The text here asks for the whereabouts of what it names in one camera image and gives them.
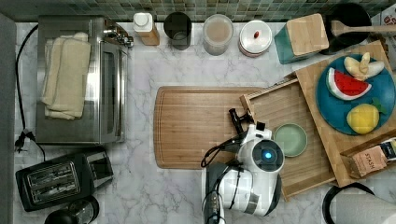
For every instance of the wooden drawer with black handle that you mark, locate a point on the wooden drawer with black handle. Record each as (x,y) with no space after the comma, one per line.
(284,111)

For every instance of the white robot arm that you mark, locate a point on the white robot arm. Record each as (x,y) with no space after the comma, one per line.
(242,174)

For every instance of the bamboo cutting board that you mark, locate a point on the bamboo cutting board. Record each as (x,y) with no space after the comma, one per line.
(188,121)

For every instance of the clear jar with powder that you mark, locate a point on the clear jar with powder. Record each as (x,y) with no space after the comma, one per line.
(218,32)

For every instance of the dark glass jar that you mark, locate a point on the dark glass jar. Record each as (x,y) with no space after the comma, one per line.
(177,27)

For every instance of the white lidded round container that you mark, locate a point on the white lidded round container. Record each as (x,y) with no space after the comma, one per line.
(255,38)

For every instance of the green ceramic bowl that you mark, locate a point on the green ceramic bowl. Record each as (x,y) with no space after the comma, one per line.
(292,138)

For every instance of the white cap wooden bottle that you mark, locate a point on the white cap wooden bottle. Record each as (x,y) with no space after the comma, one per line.
(145,27)

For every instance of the stainless toaster oven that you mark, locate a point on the stainless toaster oven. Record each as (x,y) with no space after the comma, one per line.
(103,119)

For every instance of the teal box with wooden lid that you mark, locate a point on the teal box with wooden lid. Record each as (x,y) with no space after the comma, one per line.
(301,38)

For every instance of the blue round plate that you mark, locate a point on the blue round plate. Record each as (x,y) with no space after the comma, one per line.
(335,110)

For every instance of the beige folded towel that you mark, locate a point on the beige folded towel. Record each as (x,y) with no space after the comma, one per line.
(67,59)

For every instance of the toy watermelon slice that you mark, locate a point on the toy watermelon slice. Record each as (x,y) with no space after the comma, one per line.
(345,87)

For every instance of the black two-slot toaster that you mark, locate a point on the black two-slot toaster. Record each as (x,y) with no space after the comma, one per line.
(64,179)

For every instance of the black rimmed grey object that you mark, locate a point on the black rimmed grey object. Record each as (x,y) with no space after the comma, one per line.
(356,204)

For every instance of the wooden spoon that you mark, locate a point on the wooden spoon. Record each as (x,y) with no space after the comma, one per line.
(338,28)

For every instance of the toy yellow lemon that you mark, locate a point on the toy yellow lemon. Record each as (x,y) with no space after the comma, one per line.
(364,118)

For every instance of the toy peeled banana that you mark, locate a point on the toy peeled banana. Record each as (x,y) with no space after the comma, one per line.
(363,69)

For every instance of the black pot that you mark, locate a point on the black pot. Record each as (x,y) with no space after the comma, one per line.
(350,14)

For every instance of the stash tea box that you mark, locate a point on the stash tea box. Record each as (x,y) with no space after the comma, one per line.
(367,161)

